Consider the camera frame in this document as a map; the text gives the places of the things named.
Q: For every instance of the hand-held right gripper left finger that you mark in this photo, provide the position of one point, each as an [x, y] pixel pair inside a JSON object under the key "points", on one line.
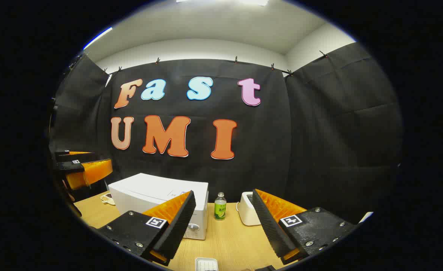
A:
{"points": [[180, 226]]}

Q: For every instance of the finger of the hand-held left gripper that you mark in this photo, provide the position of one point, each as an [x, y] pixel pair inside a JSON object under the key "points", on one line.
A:
{"points": [[71, 166], [76, 156]]}

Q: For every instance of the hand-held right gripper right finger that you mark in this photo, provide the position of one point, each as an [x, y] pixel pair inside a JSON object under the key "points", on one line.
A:
{"points": [[268, 226]]}

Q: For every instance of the white microwave oven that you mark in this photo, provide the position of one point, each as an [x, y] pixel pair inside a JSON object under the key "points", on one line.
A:
{"points": [[150, 192]]}

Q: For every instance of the cream white toaster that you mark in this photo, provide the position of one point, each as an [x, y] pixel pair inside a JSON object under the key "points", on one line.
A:
{"points": [[247, 214]]}

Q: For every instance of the green label drink bottle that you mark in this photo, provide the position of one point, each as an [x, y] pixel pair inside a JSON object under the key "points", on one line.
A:
{"points": [[220, 210]]}

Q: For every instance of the small white slotted device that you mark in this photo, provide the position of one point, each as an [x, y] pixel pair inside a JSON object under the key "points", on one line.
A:
{"points": [[206, 264]]}

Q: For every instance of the white divided bean plate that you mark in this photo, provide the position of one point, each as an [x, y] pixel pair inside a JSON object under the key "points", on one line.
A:
{"points": [[108, 199]]}

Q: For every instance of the ceiling light panel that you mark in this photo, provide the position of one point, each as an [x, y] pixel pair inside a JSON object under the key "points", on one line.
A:
{"points": [[255, 2]]}

